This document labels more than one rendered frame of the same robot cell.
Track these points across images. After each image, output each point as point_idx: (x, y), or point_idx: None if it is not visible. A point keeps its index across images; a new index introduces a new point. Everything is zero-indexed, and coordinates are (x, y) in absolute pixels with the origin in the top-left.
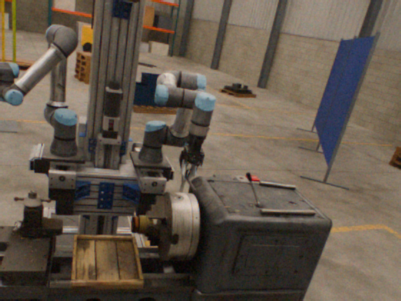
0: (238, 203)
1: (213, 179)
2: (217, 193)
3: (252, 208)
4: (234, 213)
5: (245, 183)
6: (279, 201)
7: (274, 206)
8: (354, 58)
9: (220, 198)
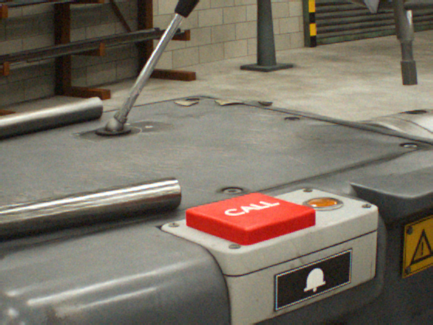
0: (203, 117)
1: (423, 154)
2: (322, 121)
3: (136, 121)
4: (187, 98)
5: (267, 189)
6: (20, 169)
7: (43, 146)
8: None
9: (287, 114)
